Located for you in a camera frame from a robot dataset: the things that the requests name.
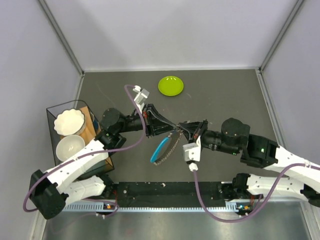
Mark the lime green plate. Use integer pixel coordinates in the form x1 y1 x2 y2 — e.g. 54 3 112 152
158 75 184 97

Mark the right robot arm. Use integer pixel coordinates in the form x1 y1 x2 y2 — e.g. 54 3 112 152
178 118 320 207

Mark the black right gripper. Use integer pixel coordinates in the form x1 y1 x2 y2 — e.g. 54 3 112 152
178 119 240 156

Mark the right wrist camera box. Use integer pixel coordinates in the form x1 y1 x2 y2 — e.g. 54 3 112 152
182 137 202 165

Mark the plain white bowl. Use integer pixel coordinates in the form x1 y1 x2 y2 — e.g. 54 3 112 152
55 135 86 162

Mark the metal key organizer blue handle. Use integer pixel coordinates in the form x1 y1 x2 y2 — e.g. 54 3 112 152
150 125 183 166

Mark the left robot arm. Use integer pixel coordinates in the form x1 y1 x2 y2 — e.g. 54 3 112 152
25 104 179 220

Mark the teal blue mug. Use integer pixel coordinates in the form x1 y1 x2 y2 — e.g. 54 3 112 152
90 112 100 133

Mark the white scalloped bowl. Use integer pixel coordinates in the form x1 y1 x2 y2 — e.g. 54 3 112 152
53 108 86 137

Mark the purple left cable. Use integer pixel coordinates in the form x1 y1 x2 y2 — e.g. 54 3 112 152
23 84 151 213

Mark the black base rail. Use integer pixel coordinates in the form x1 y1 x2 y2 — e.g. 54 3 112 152
102 181 253 208

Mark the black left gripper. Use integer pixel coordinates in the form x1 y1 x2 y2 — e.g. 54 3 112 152
116 103 178 138

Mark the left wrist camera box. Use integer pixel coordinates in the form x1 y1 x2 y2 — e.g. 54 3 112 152
133 85 150 112

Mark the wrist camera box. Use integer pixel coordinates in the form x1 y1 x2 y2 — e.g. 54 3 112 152
133 85 150 112
182 137 202 165

